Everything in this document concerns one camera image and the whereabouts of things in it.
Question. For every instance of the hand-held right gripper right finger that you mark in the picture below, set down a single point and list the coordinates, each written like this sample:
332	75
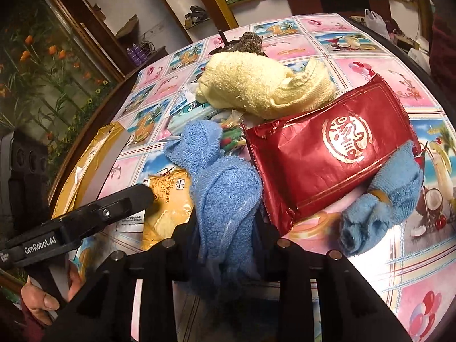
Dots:
274	253

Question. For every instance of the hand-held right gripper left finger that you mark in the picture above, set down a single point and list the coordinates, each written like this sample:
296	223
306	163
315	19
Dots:
178	242

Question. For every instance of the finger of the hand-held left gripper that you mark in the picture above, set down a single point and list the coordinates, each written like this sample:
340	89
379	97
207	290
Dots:
117	206

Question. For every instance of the white printed paper packet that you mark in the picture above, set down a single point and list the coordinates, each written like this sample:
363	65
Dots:
133	222

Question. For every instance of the yellow cracker packet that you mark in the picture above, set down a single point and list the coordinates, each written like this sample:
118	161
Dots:
167	217

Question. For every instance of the yellow cardboard box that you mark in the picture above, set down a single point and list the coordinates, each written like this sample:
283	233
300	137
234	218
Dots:
89	156

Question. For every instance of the blue terry towel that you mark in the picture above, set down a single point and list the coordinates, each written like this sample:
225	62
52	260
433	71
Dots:
221	199

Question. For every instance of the pale blue tissue packet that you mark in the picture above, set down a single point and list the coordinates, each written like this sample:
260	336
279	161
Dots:
188	117

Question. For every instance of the pale yellow towel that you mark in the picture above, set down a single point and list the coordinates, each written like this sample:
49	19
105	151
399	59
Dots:
242	78

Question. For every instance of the person's left hand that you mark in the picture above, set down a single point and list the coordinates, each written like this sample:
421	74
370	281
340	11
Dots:
39	297

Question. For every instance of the red foil packet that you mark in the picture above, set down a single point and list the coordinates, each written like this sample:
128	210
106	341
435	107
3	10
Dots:
313	156

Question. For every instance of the colourful candy packet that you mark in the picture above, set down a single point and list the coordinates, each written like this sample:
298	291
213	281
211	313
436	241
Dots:
231	139

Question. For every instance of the light blue banded towel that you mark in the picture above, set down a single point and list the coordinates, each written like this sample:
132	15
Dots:
392	192

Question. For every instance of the wooden cabinet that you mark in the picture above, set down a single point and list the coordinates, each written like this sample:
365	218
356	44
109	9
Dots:
117	57

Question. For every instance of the purple bottle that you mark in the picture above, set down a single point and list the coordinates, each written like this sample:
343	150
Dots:
131	55
141	54

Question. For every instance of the brown cardboard piece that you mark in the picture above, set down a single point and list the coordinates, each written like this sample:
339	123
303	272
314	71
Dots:
127	26

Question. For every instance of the black device with antenna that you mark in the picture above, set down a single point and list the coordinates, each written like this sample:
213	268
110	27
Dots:
224	46

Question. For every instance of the black and white shelf item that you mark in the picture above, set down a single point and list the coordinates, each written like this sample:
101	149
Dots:
197	15

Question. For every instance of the printed plastic tablecloth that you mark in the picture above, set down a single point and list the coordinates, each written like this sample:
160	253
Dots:
356	60

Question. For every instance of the brown knitted item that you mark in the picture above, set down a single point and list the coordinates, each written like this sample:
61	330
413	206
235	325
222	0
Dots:
249	42

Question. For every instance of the white plastic bag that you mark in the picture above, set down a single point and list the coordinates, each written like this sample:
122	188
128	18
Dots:
376	23

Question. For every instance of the floral wall panel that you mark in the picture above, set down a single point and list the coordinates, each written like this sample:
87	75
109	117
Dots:
42	71

